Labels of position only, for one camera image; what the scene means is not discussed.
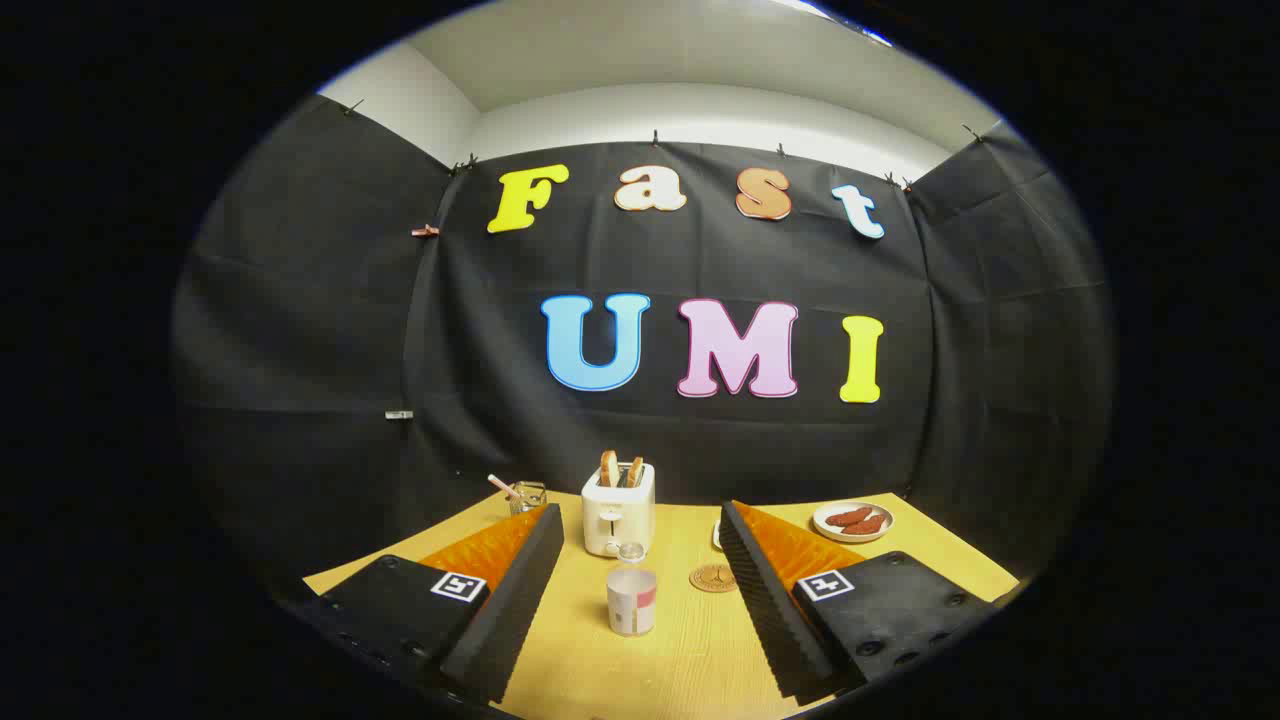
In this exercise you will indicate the clear juice bottle white label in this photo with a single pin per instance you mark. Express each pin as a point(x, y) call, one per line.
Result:
point(631, 600)

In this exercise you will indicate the brown meat piece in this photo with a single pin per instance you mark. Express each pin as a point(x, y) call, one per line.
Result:
point(868, 525)
point(848, 517)

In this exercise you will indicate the toasted bread slice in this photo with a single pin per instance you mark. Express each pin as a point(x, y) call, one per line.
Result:
point(609, 468)
point(635, 471)

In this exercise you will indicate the white round plate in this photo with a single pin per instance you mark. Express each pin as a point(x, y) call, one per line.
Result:
point(830, 530)

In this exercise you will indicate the black backdrop cloth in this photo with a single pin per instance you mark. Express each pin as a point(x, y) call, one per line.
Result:
point(500, 400)

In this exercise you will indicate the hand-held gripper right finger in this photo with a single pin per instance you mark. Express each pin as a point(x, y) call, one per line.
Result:
point(765, 600)

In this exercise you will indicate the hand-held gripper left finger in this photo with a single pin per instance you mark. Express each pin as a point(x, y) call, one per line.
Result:
point(510, 610)

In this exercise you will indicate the round cork coaster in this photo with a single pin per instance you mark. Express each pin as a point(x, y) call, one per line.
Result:
point(713, 578)

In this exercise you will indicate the wooden table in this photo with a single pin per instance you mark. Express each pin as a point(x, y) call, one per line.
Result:
point(680, 660)

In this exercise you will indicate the white toaster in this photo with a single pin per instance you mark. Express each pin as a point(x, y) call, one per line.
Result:
point(618, 520)

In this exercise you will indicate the red striped straw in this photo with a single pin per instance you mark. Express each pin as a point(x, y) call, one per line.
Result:
point(502, 486)

